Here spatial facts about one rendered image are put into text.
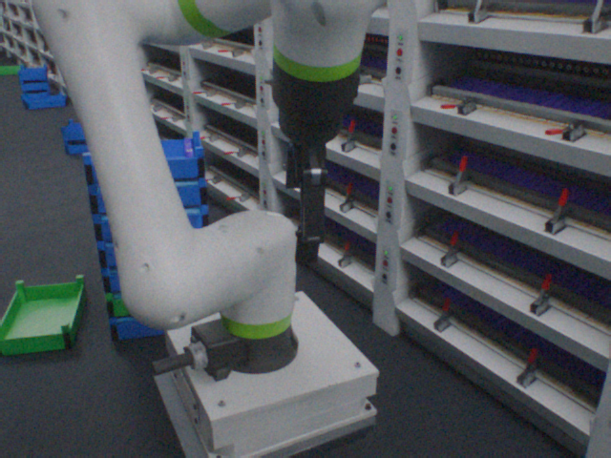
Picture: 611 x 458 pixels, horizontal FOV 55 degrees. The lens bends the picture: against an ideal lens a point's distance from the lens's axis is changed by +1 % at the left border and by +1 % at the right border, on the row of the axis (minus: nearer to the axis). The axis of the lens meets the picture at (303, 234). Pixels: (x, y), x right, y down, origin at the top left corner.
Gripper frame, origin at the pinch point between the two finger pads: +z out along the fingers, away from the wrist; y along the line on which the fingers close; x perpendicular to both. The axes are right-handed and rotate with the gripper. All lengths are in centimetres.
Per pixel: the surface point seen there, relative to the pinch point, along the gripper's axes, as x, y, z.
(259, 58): -2, 121, 58
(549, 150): -53, 27, 14
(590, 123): -59, 27, 8
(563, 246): -56, 12, 27
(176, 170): 23, 60, 49
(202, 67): 19, 170, 96
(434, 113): -39, 52, 25
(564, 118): -56, 31, 10
